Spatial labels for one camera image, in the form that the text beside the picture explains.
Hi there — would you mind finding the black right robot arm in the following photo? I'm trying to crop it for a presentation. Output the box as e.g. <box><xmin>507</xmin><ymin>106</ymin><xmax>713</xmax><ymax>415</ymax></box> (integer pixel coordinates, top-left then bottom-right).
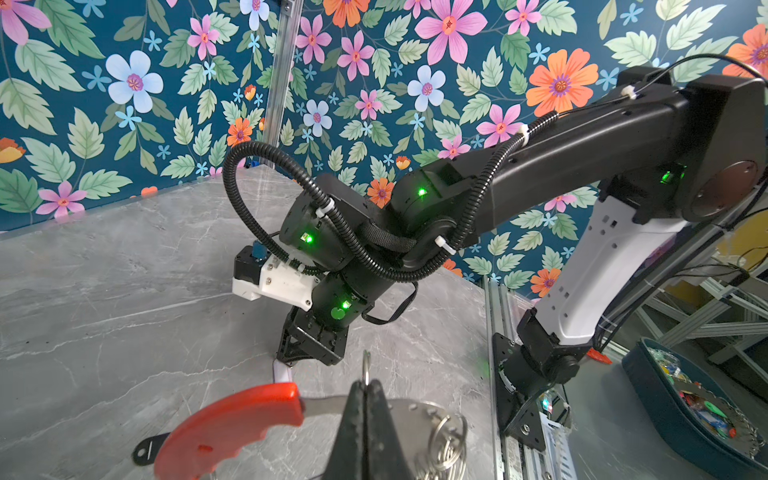
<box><xmin>223</xmin><ymin>59</ymin><xmax>767</xmax><ymax>439</ymax></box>

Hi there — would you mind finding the teal tray of keys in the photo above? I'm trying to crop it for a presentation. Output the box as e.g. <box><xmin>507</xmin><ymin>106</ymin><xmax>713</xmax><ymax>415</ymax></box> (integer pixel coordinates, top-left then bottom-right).
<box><xmin>622</xmin><ymin>338</ymin><xmax>767</xmax><ymax>479</ymax></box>

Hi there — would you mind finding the steel keyring with red handle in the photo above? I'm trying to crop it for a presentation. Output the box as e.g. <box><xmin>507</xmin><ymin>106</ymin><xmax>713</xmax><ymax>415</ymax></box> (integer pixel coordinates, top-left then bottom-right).
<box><xmin>148</xmin><ymin>355</ymin><xmax>469</xmax><ymax>479</ymax></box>

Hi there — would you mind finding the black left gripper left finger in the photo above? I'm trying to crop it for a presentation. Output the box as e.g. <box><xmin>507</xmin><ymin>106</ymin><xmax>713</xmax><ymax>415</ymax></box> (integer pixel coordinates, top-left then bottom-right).
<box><xmin>323</xmin><ymin>381</ymin><xmax>368</xmax><ymax>480</ymax></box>

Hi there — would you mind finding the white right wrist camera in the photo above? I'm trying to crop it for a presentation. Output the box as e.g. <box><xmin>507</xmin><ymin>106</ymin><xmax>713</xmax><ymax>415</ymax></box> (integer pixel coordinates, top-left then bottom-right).
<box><xmin>232</xmin><ymin>242</ymin><xmax>318</xmax><ymax>311</ymax></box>

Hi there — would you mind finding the black car key fob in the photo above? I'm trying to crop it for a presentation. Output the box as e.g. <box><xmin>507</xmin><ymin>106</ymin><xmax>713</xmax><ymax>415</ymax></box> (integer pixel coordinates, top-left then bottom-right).
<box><xmin>131</xmin><ymin>433</ymin><xmax>169</xmax><ymax>467</ymax></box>

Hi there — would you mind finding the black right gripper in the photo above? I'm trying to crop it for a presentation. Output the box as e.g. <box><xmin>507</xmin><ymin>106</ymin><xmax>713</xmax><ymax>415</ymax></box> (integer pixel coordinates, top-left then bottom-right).
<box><xmin>276</xmin><ymin>307</ymin><xmax>349</xmax><ymax>366</ymax></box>

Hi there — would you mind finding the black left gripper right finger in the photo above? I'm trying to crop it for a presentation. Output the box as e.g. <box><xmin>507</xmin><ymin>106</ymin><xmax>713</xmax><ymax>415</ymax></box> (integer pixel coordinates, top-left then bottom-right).
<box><xmin>365</xmin><ymin>380</ymin><xmax>413</xmax><ymax>480</ymax></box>

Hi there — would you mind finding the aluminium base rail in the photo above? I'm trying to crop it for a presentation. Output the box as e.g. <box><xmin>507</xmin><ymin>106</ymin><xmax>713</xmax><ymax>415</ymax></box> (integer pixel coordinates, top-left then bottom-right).
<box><xmin>483</xmin><ymin>277</ymin><xmax>577</xmax><ymax>479</ymax></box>

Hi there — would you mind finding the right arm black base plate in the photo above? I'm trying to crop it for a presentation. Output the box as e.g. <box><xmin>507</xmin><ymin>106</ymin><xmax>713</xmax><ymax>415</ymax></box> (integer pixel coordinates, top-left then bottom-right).
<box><xmin>491</xmin><ymin>333</ymin><xmax>548</xmax><ymax>452</ymax></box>

